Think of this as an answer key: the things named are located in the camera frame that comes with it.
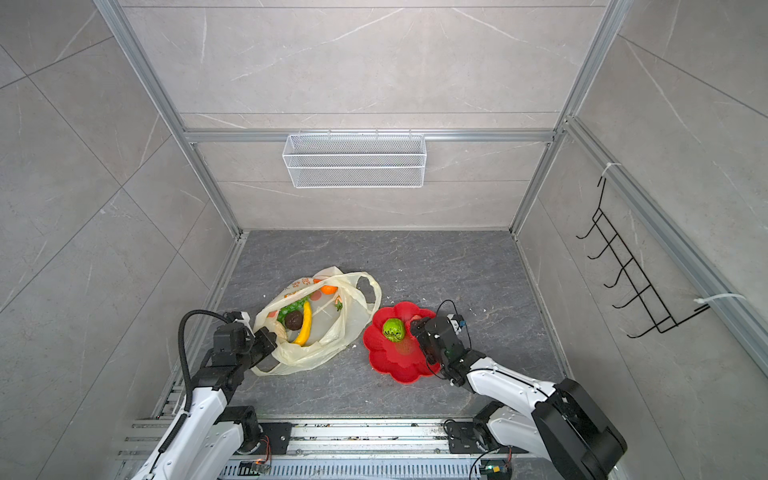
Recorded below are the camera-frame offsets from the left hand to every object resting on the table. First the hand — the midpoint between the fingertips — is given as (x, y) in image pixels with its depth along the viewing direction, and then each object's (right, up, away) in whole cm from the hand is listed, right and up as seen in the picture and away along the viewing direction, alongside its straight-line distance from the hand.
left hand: (275, 327), depth 85 cm
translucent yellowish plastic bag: (+9, +1, +11) cm, 14 cm away
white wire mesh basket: (+21, +53, +16) cm, 60 cm away
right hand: (+40, -1, +3) cm, 40 cm away
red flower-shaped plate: (+34, -7, +4) cm, 35 cm away
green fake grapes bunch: (+3, +4, +10) cm, 11 cm away
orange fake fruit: (+13, +9, +13) cm, 21 cm away
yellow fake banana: (+7, -1, +6) cm, 10 cm away
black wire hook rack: (+88, +8, -26) cm, 92 cm away
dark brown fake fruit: (+3, +1, +6) cm, 7 cm away
